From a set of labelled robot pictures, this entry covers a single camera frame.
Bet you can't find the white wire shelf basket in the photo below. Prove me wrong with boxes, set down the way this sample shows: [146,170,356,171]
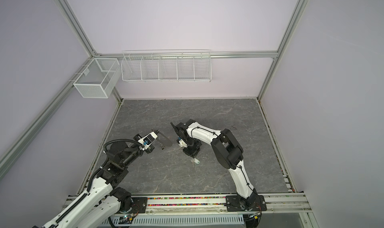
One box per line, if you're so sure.
[121,49,212,82]

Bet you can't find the white mesh box basket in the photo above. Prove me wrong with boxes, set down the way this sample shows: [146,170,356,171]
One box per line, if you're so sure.
[74,58,122,98]

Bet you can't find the key with white-green tag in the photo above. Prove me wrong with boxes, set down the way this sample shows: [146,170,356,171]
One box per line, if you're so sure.
[191,158,200,165]

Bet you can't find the aluminium rail with coloured beads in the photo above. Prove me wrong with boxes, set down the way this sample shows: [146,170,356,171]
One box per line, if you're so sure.
[62,192,313,217]

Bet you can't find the small circuit board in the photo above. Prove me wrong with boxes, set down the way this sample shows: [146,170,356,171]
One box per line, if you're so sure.
[119,216,133,225]

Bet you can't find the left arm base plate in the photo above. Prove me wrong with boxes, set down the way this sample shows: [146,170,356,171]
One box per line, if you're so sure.
[119,197,148,214]

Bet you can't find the aluminium frame profiles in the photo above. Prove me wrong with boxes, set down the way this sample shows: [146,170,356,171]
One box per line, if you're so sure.
[0,0,316,181]

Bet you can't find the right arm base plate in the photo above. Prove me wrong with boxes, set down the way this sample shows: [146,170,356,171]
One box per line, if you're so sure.
[225,195,267,212]

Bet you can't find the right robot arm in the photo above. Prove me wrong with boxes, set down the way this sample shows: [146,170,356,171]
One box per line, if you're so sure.
[171,120,263,211]

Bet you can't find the large toothed metal keyring disc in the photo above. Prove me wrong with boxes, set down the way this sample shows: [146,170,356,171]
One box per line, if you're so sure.
[155,130,173,150]

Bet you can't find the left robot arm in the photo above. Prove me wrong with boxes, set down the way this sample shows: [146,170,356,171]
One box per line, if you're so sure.
[44,132,158,228]

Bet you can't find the white slotted cable duct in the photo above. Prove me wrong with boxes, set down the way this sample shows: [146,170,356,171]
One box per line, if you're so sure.
[112,214,245,228]

